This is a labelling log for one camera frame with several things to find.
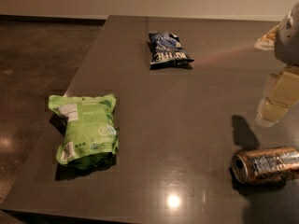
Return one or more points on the blue chip bag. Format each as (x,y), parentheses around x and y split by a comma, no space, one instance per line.
(167,51)

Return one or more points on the green snack bag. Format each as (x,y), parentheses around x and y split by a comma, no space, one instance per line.
(90,137)

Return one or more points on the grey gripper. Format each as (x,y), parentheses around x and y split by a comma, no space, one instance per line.
(289,44)

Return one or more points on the orange soda can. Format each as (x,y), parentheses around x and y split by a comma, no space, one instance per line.
(269,165)

